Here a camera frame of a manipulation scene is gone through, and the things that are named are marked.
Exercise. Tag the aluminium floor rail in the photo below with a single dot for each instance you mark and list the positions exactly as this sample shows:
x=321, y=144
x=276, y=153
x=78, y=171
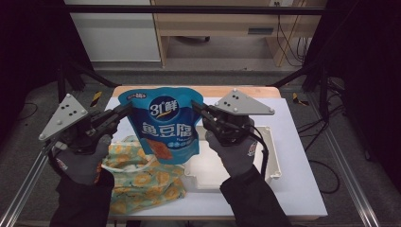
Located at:
x=346, y=170
x=28, y=183

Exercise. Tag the yellow black tape piece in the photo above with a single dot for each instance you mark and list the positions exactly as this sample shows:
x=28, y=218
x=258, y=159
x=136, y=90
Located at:
x=298, y=100
x=96, y=99

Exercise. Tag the teal orange-print cloth bag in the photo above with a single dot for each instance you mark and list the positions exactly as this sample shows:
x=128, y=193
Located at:
x=145, y=186

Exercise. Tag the black curtain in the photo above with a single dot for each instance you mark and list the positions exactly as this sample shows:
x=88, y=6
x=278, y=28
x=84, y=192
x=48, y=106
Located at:
x=369, y=78
x=28, y=47

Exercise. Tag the white table board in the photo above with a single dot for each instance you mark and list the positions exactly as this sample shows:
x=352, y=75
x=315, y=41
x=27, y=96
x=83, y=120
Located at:
x=299, y=176

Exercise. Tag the white wall socket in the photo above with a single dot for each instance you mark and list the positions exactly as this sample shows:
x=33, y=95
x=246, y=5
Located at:
x=282, y=2

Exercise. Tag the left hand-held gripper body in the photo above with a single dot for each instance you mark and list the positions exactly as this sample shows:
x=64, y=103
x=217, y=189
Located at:
x=63, y=118

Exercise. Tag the person's left hand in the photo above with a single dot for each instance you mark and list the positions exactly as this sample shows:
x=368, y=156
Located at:
x=82, y=167

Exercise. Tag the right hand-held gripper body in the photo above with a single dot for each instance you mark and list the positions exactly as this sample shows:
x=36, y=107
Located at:
x=241, y=102

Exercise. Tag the light wooden desk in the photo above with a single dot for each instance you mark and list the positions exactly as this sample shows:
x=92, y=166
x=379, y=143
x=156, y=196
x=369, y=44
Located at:
x=214, y=23

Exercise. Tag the black horizontal frame bar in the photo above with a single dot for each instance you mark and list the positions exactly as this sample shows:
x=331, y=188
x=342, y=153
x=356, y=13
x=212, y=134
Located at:
x=189, y=9

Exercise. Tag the white cabinet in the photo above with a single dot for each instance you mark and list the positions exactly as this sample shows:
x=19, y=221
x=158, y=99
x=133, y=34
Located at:
x=116, y=38

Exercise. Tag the person's right hand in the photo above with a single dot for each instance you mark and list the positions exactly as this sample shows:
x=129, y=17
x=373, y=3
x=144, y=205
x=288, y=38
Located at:
x=238, y=156

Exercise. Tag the blue snack pouch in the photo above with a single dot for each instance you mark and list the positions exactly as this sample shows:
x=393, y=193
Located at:
x=164, y=126

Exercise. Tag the wooden table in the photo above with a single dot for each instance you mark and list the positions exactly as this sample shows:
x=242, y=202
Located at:
x=261, y=91

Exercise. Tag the white plastic tray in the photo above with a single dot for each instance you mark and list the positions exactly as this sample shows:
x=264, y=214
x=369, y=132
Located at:
x=205, y=170

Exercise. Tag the black metal stand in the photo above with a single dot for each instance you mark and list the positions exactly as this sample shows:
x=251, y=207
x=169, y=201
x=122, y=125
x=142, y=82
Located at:
x=61, y=85
x=324, y=94

